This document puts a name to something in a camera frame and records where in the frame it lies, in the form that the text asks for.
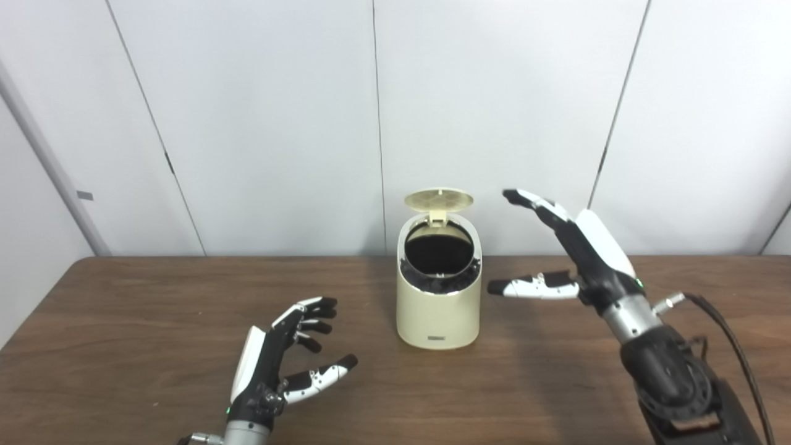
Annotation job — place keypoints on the small grey wall tag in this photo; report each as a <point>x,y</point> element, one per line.
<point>84,196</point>

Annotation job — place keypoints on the cream-colored bin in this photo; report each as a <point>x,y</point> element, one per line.
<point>437,318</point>

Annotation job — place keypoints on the grey wall trim strip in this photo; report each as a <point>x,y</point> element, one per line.
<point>55,170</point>

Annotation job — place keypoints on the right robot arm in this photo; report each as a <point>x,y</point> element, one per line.
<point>670,377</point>

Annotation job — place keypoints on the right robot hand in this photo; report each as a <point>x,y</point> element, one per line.
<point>602,253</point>

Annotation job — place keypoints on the round cream bin lid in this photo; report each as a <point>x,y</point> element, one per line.
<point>439,199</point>

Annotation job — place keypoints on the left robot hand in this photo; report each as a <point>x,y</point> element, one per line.
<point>262,368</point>

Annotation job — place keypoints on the black bin liner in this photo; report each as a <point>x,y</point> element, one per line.
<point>439,253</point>

